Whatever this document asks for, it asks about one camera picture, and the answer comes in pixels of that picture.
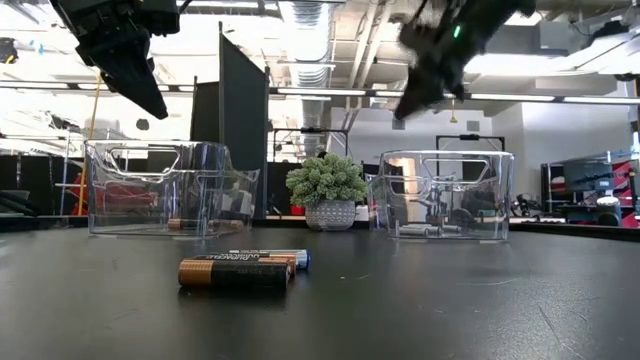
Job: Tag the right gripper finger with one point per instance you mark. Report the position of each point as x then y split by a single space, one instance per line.
422 90

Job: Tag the clear plastic bin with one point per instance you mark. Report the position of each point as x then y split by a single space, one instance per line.
495 200
150 200

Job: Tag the white AAA battery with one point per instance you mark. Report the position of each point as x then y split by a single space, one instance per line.
450 229
301 259
414 231

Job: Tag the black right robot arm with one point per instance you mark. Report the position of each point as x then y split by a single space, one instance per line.
510 12

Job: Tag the long ceiling light bar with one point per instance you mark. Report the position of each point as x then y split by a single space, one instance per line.
325 92

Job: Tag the black divider panel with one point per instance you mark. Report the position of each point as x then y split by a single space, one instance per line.
240 110

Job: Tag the person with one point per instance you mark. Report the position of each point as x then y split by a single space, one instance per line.
323 154

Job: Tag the red black equipment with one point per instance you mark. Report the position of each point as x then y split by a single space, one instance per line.
79 200

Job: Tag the black low partition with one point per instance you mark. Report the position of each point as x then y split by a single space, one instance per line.
30 175

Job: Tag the green succulent in grey pot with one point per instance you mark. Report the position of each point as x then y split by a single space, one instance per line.
325 180

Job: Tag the grey equipment shelf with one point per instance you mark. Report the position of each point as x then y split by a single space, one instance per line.
587 175

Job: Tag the white topped round stool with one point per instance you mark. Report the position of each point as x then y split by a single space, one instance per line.
608 210

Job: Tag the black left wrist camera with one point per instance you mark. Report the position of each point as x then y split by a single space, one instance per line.
162 15

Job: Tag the black stand frame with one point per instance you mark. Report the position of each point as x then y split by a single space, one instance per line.
470 136

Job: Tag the silver ventilation duct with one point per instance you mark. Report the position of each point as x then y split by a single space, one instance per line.
310 50

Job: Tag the black metal rack frame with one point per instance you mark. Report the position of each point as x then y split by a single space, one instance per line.
310 130

